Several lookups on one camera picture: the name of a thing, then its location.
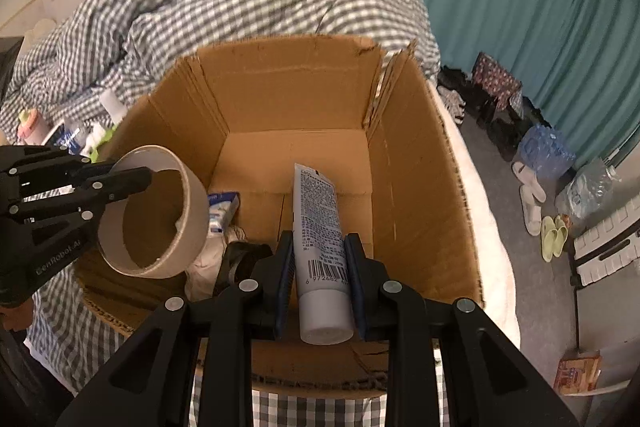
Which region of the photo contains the white slipper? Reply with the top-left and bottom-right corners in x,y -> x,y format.
511,160 -> 547,236

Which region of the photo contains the black ring band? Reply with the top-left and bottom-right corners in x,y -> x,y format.
213,241 -> 273,297

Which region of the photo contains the orange book box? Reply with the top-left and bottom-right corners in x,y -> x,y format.
553,355 -> 602,395

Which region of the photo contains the brown cardboard box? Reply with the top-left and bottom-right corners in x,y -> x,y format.
74,33 -> 485,400

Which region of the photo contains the large clear water bottle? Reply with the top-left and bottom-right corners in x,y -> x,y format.
555,158 -> 620,227

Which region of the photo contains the person's left hand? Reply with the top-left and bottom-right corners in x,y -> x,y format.
0,297 -> 34,332

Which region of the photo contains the black white device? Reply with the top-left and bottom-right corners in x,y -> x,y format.
42,119 -> 65,147

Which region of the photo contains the white ointment tube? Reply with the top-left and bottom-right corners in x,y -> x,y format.
293,164 -> 354,346

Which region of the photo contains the small plastic water bottle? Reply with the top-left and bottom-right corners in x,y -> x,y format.
54,120 -> 89,155

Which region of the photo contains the green slipper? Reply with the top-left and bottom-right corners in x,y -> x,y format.
540,215 -> 570,262

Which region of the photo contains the small white plush toy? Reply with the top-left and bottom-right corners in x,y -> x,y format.
80,122 -> 114,162

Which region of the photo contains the pink kids water bottle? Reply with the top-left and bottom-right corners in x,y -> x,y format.
17,108 -> 51,145

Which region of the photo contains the dark floral bag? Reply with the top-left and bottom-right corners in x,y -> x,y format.
472,52 -> 522,110

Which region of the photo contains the small blue white box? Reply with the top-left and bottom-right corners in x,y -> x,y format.
207,192 -> 240,237

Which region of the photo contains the grey gingham duvet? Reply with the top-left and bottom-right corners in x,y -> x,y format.
1,0 -> 440,139

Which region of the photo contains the white spray bottle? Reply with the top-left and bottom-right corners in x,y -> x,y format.
99,89 -> 128,126

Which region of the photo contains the white drawer cabinet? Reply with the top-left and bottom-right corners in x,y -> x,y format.
570,196 -> 640,288

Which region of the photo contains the cream tufted headboard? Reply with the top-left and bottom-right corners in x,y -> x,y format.
18,18 -> 58,55

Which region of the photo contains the grey gingham bed sheet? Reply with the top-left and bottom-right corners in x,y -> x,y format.
24,265 -> 452,427

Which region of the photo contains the clear tape roll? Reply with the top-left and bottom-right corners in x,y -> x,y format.
98,145 -> 209,279

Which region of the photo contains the teal curtain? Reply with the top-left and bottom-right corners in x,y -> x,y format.
424,0 -> 639,163

